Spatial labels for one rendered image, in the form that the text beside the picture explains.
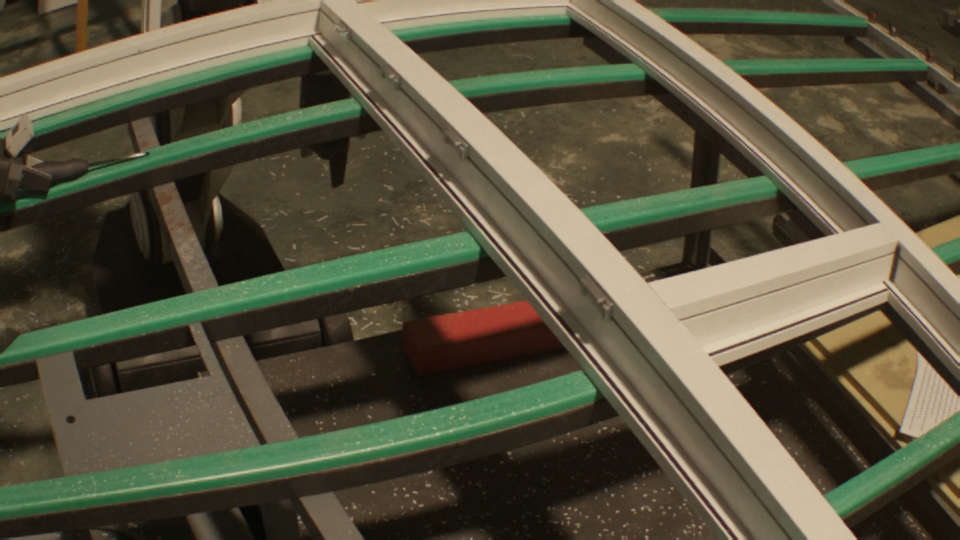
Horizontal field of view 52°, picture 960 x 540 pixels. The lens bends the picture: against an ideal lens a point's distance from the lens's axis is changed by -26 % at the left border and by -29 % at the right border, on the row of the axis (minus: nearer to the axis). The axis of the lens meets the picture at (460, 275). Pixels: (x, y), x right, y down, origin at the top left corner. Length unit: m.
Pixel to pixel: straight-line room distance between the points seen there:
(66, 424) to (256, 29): 0.85
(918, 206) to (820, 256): 2.41
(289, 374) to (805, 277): 0.69
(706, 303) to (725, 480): 0.22
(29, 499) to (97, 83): 0.88
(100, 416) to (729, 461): 0.57
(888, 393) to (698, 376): 0.61
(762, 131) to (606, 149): 1.88
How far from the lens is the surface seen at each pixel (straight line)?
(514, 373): 1.58
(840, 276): 1.27
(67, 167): 1.47
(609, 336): 1.13
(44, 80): 1.70
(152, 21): 3.82
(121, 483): 1.01
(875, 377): 1.61
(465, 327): 1.58
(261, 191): 3.14
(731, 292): 1.15
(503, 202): 1.27
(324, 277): 1.24
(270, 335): 2.33
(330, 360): 1.59
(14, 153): 1.42
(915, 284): 1.32
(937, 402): 1.60
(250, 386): 1.17
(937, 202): 3.72
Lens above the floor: 1.55
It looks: 33 degrees down
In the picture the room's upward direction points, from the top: 3 degrees clockwise
